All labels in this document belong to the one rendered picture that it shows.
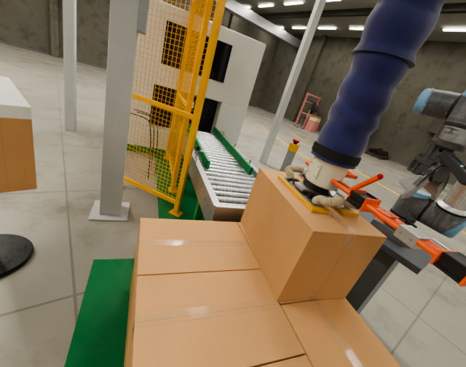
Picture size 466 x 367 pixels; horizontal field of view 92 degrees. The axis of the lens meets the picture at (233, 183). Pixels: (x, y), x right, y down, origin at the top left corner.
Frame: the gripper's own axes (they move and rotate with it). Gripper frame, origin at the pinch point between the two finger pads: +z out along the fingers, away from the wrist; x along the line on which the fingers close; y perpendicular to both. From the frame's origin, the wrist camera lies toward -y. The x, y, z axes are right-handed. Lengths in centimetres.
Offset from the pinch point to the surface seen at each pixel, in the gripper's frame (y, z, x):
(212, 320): 6, 62, 54
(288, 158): 135, 31, -40
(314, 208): 25.0, 20.6, 14.5
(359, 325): -3, 62, -13
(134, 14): 141, -38, 104
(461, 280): -21.6, 11.1, 4.2
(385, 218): 3.6, 9.1, 4.1
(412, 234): -6.1, 8.3, 4.2
